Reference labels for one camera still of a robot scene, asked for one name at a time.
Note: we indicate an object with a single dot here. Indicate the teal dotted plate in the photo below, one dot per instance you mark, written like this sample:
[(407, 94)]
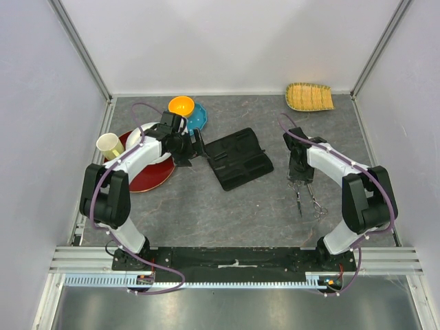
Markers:
[(197, 119)]

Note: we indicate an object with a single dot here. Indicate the silver scissors with black blades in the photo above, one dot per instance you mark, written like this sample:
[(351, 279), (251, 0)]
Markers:
[(295, 186)]

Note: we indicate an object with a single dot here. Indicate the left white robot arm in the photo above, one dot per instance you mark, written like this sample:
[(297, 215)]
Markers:
[(105, 197)]

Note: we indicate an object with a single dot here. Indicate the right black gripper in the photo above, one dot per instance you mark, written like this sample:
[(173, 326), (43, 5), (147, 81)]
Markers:
[(307, 176)]

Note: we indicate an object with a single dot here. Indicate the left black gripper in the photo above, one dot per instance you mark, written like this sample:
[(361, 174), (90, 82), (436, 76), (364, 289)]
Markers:
[(183, 160)]

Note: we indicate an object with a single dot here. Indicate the orange bowl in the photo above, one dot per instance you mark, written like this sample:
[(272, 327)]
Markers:
[(182, 106)]

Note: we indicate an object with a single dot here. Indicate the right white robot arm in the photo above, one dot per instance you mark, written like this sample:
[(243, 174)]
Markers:
[(368, 201)]

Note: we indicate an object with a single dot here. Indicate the black zipper tool case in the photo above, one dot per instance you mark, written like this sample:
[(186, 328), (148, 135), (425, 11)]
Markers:
[(237, 159)]

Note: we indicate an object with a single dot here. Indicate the silver thinning scissors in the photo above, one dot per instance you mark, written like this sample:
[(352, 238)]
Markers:
[(319, 211)]

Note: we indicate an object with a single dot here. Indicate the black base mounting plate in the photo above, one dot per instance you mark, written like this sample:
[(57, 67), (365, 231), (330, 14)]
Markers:
[(248, 264)]

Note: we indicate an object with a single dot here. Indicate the red round plate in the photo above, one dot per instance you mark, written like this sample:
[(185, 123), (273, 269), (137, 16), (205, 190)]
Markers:
[(151, 176)]

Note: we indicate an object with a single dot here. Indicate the cream yellow mug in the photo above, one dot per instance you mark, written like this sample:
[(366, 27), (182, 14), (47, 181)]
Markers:
[(110, 146)]

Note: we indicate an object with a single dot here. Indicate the woven bamboo basket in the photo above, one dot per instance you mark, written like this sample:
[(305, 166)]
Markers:
[(308, 97)]

